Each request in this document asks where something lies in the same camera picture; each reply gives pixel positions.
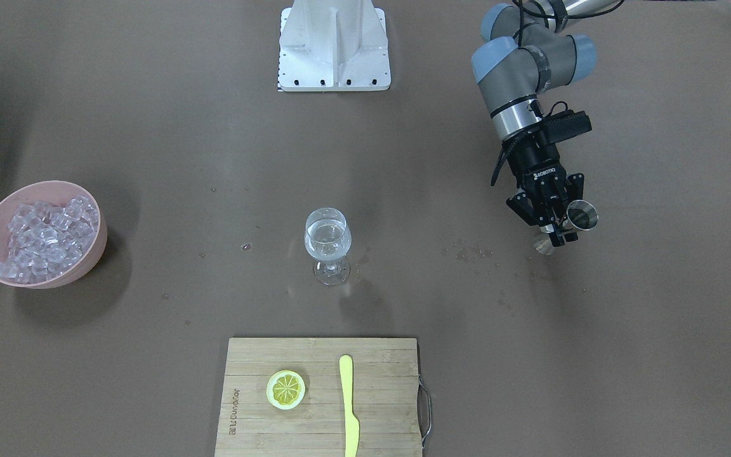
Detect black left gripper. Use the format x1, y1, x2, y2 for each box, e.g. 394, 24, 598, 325
506, 130, 585, 227

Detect steel double jigger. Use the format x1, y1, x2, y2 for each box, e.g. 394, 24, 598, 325
533, 199, 600, 256

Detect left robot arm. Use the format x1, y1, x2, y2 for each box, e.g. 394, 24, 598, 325
471, 1, 622, 255

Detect clear wine glass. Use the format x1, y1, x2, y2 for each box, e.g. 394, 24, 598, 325
304, 208, 353, 286

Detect clear ice cubes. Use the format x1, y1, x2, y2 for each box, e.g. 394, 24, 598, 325
0, 194, 100, 284

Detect bamboo cutting board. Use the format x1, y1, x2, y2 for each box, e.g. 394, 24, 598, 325
214, 336, 428, 456

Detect yellow plastic knife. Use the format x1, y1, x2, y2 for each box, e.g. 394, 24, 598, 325
339, 355, 360, 457

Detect yellow lemon half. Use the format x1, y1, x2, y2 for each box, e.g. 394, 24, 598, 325
266, 369, 306, 411

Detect brown table mat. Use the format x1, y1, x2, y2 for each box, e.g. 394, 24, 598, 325
0, 1, 731, 456

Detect pink bowl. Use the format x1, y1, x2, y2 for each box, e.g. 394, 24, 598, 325
0, 180, 108, 289

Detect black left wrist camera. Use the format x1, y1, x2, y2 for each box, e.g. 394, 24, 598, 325
536, 104, 593, 145

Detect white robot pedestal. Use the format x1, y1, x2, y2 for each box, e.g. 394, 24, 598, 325
277, 1, 392, 92

